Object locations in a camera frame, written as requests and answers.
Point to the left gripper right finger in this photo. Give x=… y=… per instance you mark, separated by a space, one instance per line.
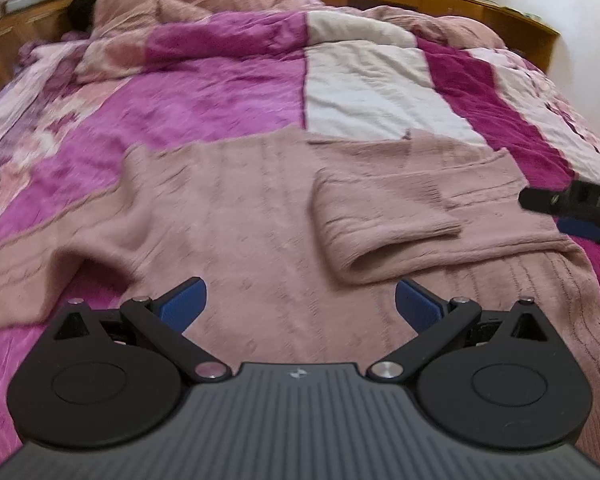
x=497 y=379

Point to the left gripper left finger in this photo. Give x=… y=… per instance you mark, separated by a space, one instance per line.
x=99 y=378

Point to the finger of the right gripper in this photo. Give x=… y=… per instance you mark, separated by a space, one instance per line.
x=580 y=200
x=579 y=228

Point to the pink knitted cardigan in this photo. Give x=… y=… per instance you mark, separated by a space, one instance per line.
x=301 y=240

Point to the wooden side cabinet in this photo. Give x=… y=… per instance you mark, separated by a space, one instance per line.
x=527 y=37

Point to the magenta patchwork quilt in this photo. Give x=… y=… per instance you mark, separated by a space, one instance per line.
x=236 y=74

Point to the pink fuzzy blanket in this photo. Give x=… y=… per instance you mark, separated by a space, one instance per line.
x=112 y=17

